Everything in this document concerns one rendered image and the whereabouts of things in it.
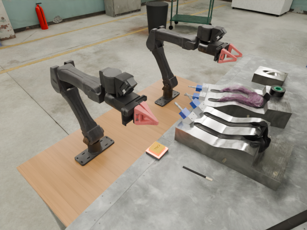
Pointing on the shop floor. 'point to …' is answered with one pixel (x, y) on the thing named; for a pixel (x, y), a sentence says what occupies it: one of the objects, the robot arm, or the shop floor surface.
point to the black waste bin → (156, 14)
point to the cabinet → (121, 7)
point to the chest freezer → (264, 5)
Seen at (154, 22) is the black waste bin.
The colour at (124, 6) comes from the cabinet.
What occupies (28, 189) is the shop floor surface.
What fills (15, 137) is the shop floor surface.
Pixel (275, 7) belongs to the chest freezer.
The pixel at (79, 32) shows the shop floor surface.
